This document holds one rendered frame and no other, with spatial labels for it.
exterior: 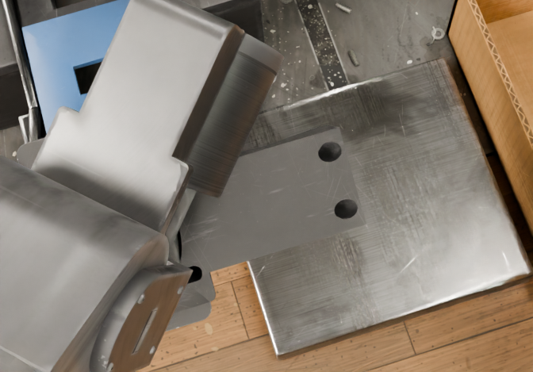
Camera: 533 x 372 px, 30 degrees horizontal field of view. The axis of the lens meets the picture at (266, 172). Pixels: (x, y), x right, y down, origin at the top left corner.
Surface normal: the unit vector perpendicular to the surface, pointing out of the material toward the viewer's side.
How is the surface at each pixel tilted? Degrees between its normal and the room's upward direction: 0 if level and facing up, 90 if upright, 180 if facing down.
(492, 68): 90
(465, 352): 0
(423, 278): 0
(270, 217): 25
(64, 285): 20
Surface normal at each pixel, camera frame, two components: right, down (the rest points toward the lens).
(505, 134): -0.95, 0.29
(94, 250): 0.14, -0.64
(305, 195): 0.10, 0.07
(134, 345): 0.89, 0.42
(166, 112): -0.18, -0.06
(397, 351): -0.04, -0.34
